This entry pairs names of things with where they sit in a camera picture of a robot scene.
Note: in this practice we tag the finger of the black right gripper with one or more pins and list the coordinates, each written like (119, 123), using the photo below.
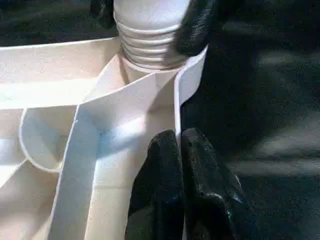
(195, 27)
(102, 12)

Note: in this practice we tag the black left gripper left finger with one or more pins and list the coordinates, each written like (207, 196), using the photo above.
(157, 190)

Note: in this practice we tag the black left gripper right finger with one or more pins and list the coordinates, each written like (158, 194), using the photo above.
(212, 195)

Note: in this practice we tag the white plastic table leg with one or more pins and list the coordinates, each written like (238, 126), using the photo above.
(150, 32)

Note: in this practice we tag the white plastic table top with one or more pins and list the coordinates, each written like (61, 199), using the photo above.
(50, 75)

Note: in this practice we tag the black mat cloth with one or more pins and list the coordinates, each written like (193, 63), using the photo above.
(262, 100)

